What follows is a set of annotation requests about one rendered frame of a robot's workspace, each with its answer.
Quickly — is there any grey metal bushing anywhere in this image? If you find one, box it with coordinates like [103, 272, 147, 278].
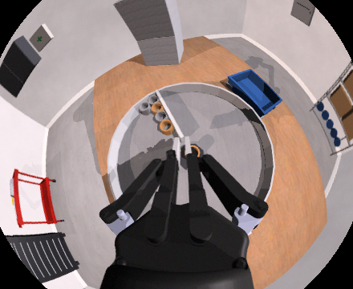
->
[155, 111, 169, 124]
[139, 102, 152, 116]
[148, 96, 160, 107]

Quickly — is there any blue open-top crate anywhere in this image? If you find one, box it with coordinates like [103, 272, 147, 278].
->
[226, 69, 282, 119]

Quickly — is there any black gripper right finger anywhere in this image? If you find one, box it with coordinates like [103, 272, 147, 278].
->
[185, 136, 269, 243]

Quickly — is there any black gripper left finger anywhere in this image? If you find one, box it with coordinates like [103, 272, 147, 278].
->
[99, 137, 181, 243]

